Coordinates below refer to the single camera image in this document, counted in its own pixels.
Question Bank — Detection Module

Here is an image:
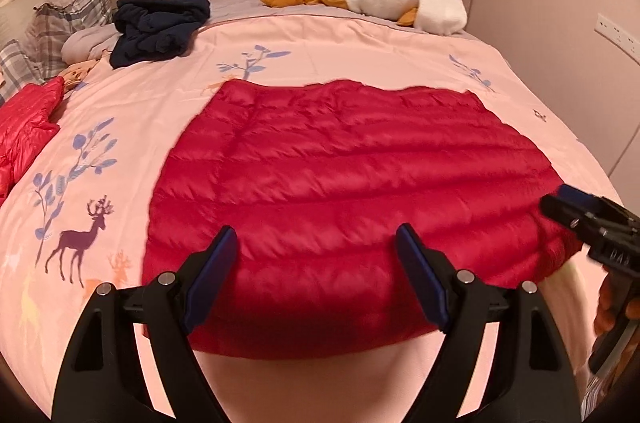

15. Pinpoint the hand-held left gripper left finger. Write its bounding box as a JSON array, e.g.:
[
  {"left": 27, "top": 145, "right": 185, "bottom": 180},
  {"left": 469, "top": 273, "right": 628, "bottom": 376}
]
[{"left": 51, "top": 224, "right": 238, "bottom": 423}]

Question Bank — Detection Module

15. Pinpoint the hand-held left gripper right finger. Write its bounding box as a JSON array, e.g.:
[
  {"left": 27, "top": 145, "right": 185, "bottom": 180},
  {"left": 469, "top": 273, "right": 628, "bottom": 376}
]
[{"left": 395, "top": 223, "right": 583, "bottom": 423}]

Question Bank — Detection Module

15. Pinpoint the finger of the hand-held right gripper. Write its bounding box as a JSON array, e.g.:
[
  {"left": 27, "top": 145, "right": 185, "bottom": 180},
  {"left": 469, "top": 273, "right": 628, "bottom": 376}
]
[
  {"left": 541, "top": 196, "right": 601, "bottom": 234},
  {"left": 556, "top": 184, "right": 600, "bottom": 208}
]

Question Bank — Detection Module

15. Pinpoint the large red down jacket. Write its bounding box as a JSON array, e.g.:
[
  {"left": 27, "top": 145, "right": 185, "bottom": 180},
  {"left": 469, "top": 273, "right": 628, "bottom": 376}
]
[{"left": 141, "top": 79, "right": 583, "bottom": 361}]

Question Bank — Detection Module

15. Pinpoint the person's right hand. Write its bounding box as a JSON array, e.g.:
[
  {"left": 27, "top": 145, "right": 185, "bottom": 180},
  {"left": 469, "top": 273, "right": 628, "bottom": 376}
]
[{"left": 594, "top": 275, "right": 628, "bottom": 338}]

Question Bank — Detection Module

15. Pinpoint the pink printed duvet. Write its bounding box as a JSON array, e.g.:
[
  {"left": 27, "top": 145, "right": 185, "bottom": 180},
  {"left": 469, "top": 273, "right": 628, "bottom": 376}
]
[{"left": 0, "top": 0, "right": 631, "bottom": 423}]

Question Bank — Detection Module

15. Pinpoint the peach cloth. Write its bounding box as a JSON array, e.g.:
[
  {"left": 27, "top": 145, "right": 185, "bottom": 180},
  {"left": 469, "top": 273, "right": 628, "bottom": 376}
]
[{"left": 57, "top": 59, "right": 101, "bottom": 93}]

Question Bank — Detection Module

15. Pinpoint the small red down jacket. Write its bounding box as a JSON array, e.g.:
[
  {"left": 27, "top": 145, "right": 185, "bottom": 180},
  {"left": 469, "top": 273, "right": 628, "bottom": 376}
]
[{"left": 0, "top": 78, "right": 66, "bottom": 200}]

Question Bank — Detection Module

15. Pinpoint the navy blue garment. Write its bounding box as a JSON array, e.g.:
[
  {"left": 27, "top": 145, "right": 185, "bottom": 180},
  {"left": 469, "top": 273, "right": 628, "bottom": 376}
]
[{"left": 109, "top": 0, "right": 211, "bottom": 69}]

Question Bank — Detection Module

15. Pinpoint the lilac grey blanket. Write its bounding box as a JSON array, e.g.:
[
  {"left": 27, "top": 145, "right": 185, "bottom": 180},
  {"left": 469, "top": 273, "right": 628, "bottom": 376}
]
[{"left": 61, "top": 26, "right": 121, "bottom": 64}]

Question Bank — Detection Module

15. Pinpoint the small plaid pillow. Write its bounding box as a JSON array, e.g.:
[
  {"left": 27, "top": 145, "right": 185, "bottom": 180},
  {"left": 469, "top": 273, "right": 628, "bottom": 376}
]
[{"left": 0, "top": 39, "right": 46, "bottom": 106}]

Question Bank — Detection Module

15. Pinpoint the large plaid pillow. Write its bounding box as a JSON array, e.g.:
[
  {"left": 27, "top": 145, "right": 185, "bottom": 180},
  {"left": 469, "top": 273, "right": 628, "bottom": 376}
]
[{"left": 24, "top": 0, "right": 119, "bottom": 79}]

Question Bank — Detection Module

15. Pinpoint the white wall socket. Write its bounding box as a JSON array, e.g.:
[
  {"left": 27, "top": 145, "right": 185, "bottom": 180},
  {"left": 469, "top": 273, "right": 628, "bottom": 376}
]
[{"left": 594, "top": 13, "right": 640, "bottom": 65}]

